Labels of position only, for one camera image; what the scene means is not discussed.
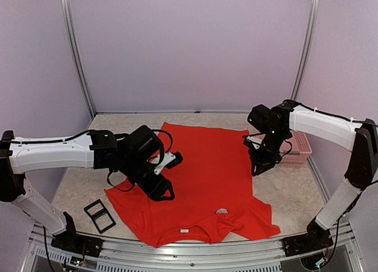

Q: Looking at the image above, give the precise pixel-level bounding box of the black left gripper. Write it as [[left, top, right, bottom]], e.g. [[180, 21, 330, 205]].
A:
[[120, 154, 175, 202]]

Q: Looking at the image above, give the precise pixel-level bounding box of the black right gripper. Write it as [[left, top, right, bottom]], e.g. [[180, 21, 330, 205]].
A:
[[248, 127, 288, 175]]

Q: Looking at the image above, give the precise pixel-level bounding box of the red t-shirt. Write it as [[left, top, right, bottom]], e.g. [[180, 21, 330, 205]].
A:
[[106, 122, 281, 248]]

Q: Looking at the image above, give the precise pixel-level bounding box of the blue brooch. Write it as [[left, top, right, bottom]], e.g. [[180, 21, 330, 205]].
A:
[[216, 208, 229, 214]]

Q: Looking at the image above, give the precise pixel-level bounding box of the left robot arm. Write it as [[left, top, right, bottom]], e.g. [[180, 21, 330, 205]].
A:
[[1, 125, 183, 258]]

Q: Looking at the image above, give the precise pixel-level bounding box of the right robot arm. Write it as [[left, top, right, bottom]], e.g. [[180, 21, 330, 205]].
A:
[[243, 99, 377, 257]]

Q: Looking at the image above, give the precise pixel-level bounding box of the black open brooch box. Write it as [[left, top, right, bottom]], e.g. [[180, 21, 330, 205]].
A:
[[83, 199, 116, 234]]

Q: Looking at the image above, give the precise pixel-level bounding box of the pink plastic basket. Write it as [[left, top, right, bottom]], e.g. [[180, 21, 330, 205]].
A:
[[280, 131, 312, 166]]

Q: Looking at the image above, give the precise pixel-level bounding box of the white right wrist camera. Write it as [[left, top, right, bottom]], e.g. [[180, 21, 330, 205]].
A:
[[243, 135, 262, 150]]

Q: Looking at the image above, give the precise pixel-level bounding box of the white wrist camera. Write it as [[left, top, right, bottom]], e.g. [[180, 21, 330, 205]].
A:
[[151, 151, 183, 175], [243, 135, 262, 150]]

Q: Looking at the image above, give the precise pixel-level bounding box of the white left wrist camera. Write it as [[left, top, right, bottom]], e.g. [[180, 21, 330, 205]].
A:
[[151, 151, 183, 175]]

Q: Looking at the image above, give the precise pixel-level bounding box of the front aluminium rail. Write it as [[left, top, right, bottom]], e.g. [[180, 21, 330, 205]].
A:
[[19, 223, 364, 271]]

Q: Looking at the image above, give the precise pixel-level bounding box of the right aluminium frame post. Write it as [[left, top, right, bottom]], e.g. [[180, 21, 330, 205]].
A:
[[290, 0, 320, 101]]

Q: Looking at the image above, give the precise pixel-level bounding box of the aluminium frame post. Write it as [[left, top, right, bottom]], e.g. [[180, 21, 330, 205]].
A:
[[60, 0, 97, 119], [290, 0, 320, 101]]

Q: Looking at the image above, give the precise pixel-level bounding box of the left aluminium frame post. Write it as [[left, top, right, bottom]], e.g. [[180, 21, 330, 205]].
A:
[[60, 0, 97, 119]]

